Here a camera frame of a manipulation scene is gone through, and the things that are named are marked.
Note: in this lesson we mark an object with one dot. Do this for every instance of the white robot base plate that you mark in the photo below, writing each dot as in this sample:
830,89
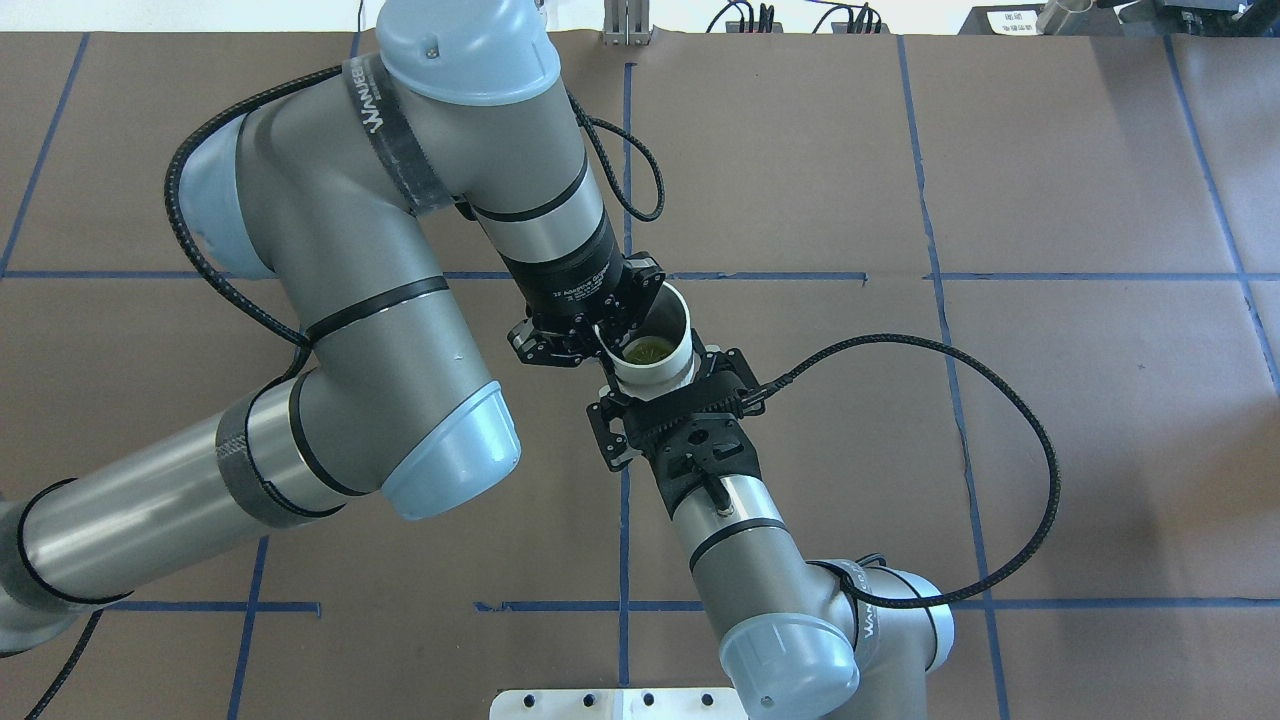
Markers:
618,703

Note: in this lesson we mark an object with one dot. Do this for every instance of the white ribbed HOME mug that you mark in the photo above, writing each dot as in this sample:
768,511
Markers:
670,319

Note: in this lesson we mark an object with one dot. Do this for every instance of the green lemon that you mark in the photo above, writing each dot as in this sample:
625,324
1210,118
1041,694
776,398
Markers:
648,351

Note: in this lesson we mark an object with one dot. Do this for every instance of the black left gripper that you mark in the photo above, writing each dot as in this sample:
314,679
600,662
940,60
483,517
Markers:
578,282

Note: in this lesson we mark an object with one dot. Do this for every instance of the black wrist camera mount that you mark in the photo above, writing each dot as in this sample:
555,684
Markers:
689,429

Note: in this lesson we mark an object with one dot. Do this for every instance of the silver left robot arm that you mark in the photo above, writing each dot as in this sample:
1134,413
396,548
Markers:
301,205

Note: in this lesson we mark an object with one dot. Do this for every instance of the black device with label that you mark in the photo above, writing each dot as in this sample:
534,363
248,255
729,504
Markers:
1019,20

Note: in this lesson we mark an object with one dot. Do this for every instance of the aluminium profile post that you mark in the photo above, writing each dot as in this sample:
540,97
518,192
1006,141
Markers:
627,23

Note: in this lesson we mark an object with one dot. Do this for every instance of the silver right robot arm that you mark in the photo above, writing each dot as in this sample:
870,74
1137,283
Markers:
794,643

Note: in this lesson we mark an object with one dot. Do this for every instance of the black power strip right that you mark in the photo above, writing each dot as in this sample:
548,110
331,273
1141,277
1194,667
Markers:
849,18

